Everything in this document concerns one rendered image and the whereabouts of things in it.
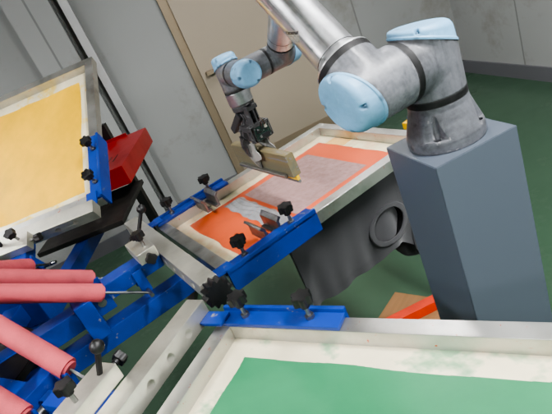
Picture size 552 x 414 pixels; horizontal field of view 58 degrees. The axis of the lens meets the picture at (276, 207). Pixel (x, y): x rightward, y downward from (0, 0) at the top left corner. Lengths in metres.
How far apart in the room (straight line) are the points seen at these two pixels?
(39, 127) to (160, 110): 2.10
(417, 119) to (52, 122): 1.68
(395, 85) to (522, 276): 0.52
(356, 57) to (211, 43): 3.45
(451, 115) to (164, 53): 3.50
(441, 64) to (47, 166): 1.63
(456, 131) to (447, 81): 0.09
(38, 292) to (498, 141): 1.10
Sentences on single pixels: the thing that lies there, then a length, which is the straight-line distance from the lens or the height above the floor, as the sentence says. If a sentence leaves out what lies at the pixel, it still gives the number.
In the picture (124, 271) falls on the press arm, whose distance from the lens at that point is 1.48.
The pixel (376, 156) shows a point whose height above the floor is 0.95.
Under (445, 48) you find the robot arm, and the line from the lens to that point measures 0.95.
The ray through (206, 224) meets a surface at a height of 0.95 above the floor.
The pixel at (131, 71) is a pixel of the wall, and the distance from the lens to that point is 4.28.
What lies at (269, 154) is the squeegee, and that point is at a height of 1.13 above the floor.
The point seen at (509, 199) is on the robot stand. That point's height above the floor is 1.06.
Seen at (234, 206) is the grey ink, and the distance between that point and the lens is 1.72.
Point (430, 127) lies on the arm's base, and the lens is 0.98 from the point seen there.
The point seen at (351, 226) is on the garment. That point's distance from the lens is 1.58.
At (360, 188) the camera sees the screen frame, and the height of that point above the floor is 0.97.
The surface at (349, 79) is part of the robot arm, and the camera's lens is 0.86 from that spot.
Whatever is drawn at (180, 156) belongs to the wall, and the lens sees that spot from 4.42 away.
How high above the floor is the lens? 1.62
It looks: 25 degrees down
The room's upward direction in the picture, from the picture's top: 24 degrees counter-clockwise
